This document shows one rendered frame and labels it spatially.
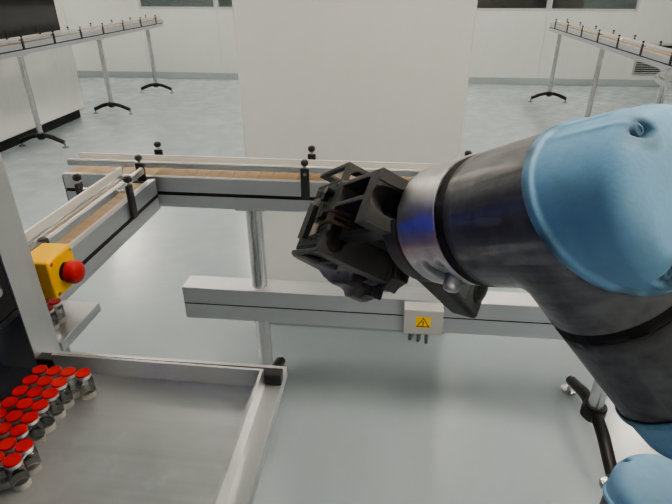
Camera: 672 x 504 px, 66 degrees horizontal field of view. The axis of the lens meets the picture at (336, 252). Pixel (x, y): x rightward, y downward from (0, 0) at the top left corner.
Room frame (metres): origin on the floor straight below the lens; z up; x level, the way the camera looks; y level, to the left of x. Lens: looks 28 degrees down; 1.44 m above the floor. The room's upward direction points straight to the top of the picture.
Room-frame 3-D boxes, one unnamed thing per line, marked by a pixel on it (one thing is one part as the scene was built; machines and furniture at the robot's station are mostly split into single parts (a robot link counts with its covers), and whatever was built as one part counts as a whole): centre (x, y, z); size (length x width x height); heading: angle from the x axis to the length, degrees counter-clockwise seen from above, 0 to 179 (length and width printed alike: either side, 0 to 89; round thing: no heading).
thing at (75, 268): (0.77, 0.45, 0.99); 0.04 x 0.04 x 0.04; 84
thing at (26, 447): (0.46, 0.39, 0.90); 0.02 x 0.02 x 0.05
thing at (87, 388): (0.59, 0.37, 0.90); 0.02 x 0.02 x 0.05
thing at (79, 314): (0.80, 0.54, 0.87); 0.14 x 0.13 x 0.02; 84
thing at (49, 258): (0.78, 0.50, 1.00); 0.08 x 0.07 x 0.07; 84
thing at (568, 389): (1.35, -0.89, 0.07); 0.50 x 0.08 x 0.14; 174
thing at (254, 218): (1.46, 0.25, 0.46); 0.09 x 0.09 x 0.77; 84
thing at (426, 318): (1.34, -0.27, 0.50); 0.12 x 0.05 x 0.09; 84
